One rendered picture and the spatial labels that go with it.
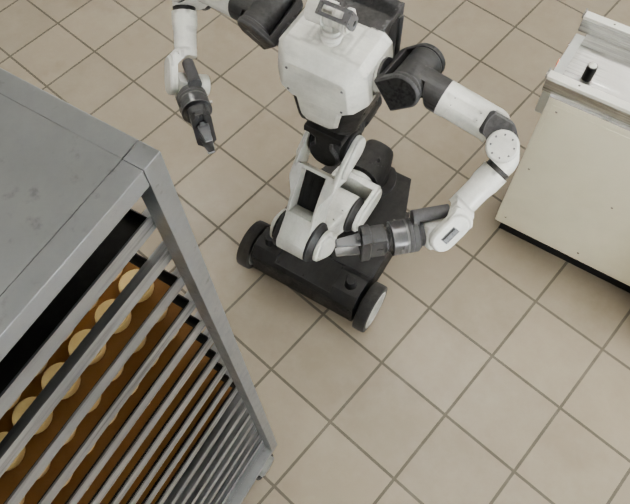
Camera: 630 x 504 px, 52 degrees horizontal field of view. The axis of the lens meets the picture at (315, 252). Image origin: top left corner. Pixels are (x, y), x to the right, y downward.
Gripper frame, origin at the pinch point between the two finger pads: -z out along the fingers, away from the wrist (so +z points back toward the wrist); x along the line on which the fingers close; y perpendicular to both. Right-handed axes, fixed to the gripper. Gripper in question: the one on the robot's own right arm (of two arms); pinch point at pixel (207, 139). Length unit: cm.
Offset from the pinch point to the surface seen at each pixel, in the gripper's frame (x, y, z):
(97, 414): 35, -33, -82
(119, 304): 53, -23, -76
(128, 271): 47, -22, -67
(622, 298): -99, 140, -50
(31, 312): 75, -28, -88
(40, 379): 44, -38, -78
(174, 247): 59, -14, -74
